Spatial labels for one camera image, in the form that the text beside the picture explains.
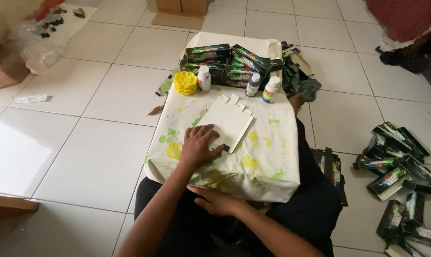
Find person's right hand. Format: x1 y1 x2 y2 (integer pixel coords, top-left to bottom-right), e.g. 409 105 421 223
186 185 243 217

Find person's left hand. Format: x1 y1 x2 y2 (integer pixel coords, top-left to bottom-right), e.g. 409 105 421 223
179 124 226 171

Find white carton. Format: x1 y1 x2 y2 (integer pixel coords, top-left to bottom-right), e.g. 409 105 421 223
194 94 254 154

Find paint-stained paper-covered board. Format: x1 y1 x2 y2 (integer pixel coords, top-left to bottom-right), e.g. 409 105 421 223
144 31 301 203

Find stack of yellow paint palettes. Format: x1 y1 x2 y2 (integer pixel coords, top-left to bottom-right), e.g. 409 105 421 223
173 71 198 95

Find white bottle with red label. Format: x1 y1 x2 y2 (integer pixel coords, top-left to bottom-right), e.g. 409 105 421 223
197 66 212 93

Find dark bottle with white cap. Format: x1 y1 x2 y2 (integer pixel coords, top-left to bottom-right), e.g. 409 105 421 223
246 73 261 98

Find person's black trousers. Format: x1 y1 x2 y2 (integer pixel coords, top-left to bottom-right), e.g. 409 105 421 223
134 118 343 257

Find stack of dark green boxes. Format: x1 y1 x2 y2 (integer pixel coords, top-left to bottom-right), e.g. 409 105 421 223
179 44 284 90

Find white bottle with green label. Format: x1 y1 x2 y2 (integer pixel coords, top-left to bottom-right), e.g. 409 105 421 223
261 76 281 104

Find person's bare foot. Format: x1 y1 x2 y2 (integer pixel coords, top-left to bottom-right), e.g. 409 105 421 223
289 94 305 116

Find bundle of flat dark cartons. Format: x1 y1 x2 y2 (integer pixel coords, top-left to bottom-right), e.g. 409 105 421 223
311 147 348 207

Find pile of flattened dark cartons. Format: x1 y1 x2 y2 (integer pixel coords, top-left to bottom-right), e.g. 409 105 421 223
281 41 322 102

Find flat brown cardboard sheet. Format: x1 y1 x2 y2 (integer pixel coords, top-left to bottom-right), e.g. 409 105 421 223
151 12 205 30

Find brown cardboard box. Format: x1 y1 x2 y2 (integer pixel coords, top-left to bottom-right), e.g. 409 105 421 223
155 0 210 16

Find clear plastic wrapper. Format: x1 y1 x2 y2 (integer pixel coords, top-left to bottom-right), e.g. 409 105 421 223
15 94 48 104

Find white sheet with dark pieces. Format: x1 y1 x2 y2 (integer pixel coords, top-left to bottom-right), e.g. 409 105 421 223
33 3 98 48

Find heap of dark green boxes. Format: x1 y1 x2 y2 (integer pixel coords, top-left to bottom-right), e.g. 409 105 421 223
353 121 431 257

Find crumpled clear plastic bag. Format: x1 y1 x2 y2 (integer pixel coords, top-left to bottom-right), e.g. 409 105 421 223
15 14 67 75

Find brown wooden board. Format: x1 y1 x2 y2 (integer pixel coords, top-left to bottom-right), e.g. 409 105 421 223
0 193 40 222

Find brown paper bag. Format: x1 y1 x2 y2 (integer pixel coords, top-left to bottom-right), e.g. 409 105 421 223
0 29 31 90

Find dark cloth bundle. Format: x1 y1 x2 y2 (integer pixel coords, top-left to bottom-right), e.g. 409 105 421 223
375 25 431 94

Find red fabric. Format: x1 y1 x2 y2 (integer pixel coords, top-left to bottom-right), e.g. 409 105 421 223
364 0 431 44

